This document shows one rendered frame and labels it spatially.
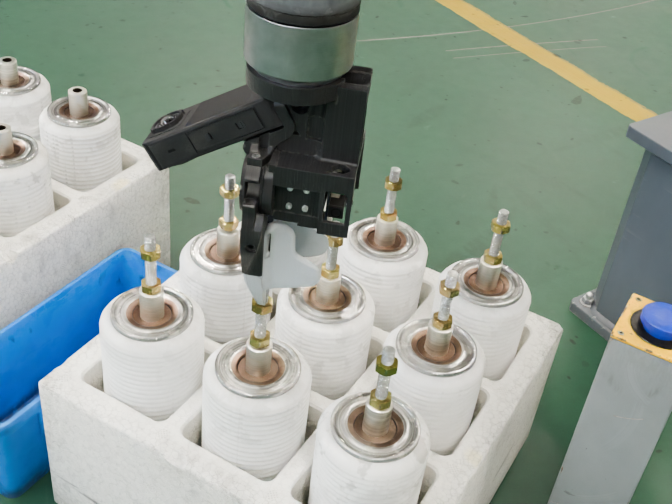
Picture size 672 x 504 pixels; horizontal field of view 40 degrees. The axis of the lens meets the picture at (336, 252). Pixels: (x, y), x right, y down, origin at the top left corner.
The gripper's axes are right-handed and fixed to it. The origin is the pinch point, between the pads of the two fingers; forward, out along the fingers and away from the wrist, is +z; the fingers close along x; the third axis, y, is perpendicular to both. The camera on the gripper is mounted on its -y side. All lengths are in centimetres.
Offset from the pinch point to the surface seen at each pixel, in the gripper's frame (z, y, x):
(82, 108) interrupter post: 8.2, -28.8, 37.0
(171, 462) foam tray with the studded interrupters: 17.1, -5.6, -5.6
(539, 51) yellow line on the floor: 34, 36, 135
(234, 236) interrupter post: 6.7, -4.9, 14.7
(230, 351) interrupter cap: 9.1, -2.1, 1.1
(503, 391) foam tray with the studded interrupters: 16.5, 23.8, 9.6
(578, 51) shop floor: 34, 45, 138
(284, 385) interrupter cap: 9.1, 3.3, -1.8
